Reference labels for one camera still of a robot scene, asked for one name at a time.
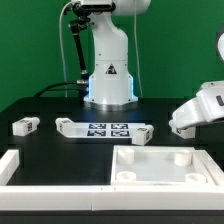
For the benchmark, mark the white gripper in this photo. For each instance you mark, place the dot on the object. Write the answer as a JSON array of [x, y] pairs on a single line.
[[206, 107]]

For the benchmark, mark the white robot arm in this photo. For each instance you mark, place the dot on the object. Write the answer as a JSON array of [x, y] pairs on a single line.
[[157, 48]]

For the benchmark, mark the white tag base sheet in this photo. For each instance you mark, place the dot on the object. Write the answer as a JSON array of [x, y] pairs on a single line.
[[102, 130]]

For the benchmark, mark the white U-shaped fence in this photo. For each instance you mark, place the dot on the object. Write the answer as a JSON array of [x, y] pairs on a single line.
[[110, 197]]

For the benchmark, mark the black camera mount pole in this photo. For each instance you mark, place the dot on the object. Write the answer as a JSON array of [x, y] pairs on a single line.
[[83, 10]]

